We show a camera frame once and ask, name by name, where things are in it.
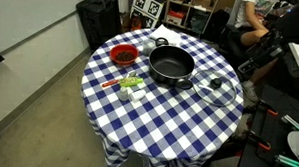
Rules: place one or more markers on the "glass lid with black knob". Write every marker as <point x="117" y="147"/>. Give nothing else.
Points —
<point x="214" y="87"/>

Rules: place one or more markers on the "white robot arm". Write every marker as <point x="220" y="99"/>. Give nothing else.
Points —
<point x="285" y="28"/>

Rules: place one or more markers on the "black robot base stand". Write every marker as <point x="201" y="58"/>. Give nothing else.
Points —
<point x="275" y="139"/>

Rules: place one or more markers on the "black cooking pot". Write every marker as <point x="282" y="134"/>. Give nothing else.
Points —
<point x="171" y="65"/>

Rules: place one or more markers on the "white cup lying down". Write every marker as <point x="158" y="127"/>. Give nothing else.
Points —
<point x="136" y="96"/>

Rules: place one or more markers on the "green bottle lying down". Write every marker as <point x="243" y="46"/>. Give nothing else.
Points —
<point x="130" y="81"/>

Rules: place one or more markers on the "small white shaker bottle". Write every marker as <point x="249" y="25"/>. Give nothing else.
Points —
<point x="123" y="93"/>

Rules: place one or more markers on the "blue white checkered tablecloth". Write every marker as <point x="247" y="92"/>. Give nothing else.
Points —
<point x="167" y="127"/>

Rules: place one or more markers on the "clear glass measuring cup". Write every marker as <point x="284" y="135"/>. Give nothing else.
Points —
<point x="148" y="46"/>

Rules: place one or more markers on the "red bowl with beans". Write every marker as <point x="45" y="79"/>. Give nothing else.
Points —
<point x="123" y="54"/>

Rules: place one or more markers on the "folded white towel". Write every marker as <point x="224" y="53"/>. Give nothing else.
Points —
<point x="171" y="36"/>

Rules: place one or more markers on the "white fiducial marker board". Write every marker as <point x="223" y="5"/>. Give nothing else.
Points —
<point x="145" y="14"/>

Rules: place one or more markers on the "black speaker cabinet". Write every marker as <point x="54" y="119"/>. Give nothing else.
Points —
<point x="100" y="20"/>

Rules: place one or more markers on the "wooden storage shelf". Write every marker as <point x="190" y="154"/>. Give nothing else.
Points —
<point x="193" y="15"/>

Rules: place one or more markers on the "seated person in white shirt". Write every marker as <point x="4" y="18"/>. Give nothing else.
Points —
<point x="252" y="26"/>

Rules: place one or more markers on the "red handled utensil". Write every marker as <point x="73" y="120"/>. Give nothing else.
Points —
<point x="131" y="74"/>

